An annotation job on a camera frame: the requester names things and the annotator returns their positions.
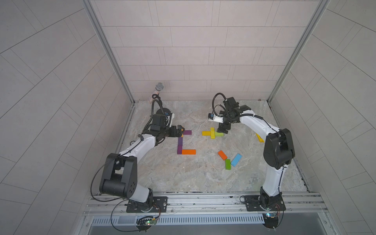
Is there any purple block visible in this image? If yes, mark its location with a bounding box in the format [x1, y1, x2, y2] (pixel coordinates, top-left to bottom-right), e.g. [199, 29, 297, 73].
[183, 130, 192, 135]
[178, 137, 183, 146]
[177, 145, 183, 155]

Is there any orange long block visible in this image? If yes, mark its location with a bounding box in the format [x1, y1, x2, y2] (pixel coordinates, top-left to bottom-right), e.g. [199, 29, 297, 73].
[182, 149, 196, 155]

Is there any yellow long block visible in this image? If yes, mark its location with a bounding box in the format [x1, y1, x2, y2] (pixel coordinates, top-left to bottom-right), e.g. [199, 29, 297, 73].
[210, 127, 215, 139]

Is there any lime green block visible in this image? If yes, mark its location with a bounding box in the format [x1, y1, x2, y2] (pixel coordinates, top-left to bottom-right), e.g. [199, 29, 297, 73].
[214, 132, 224, 137]

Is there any red-orange block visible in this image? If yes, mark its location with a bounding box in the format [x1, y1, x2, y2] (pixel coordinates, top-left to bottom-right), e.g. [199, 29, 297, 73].
[218, 150, 228, 161]

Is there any light blue block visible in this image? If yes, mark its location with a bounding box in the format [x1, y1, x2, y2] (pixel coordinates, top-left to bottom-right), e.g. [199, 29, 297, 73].
[231, 154, 242, 166]

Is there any yellow short block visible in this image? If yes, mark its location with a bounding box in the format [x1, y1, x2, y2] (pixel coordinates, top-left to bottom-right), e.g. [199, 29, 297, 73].
[202, 131, 211, 136]

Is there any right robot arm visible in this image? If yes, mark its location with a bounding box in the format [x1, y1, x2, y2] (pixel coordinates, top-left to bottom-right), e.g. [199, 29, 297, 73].
[208, 93, 295, 211]

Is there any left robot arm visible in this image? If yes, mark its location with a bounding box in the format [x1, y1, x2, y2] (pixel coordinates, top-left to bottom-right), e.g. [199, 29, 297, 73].
[99, 108, 185, 211]

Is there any microphone on black stand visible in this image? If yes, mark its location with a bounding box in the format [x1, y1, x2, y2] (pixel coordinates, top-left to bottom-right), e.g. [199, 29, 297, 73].
[149, 82, 171, 116]

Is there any left circuit board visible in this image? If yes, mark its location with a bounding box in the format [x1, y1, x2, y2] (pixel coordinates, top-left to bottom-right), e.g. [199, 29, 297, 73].
[136, 216, 158, 232]

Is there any circuit board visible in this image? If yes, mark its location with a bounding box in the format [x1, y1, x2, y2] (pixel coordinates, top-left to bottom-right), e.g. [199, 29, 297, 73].
[136, 216, 158, 232]
[262, 213, 280, 230]

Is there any right circuit board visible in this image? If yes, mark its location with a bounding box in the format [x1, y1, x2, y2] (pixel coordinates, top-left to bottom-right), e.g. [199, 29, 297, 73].
[262, 213, 280, 230]

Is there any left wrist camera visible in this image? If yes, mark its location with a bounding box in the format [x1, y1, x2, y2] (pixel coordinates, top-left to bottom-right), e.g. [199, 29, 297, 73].
[165, 111, 174, 127]

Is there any yellow triangle frame piece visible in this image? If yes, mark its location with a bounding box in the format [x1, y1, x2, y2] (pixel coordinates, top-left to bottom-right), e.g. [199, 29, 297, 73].
[256, 134, 264, 143]

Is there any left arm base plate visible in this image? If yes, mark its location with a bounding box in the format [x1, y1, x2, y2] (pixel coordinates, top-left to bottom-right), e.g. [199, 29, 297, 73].
[126, 196, 168, 213]

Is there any aluminium rail frame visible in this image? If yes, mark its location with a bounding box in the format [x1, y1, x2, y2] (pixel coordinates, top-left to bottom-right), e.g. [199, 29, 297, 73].
[80, 192, 330, 231]

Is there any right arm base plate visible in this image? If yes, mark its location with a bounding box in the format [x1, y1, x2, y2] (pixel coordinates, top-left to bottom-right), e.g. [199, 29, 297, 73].
[242, 194, 286, 212]

